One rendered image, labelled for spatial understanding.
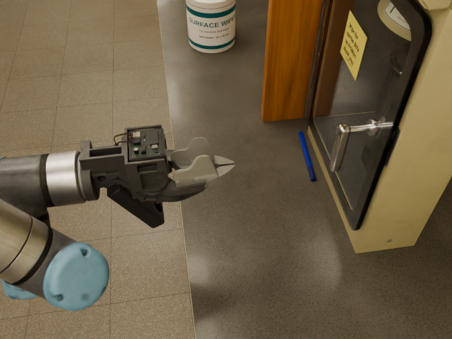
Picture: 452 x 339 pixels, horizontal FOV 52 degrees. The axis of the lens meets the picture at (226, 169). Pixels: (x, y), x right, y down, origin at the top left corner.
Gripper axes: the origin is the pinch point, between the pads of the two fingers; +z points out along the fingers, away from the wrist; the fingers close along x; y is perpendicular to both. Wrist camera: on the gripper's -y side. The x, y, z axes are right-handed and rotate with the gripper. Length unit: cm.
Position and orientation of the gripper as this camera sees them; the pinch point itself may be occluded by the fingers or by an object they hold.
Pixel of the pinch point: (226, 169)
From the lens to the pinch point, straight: 68.5
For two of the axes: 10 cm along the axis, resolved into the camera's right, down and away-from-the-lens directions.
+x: -1.6, -7.3, 6.6
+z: 9.9, -1.2, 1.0
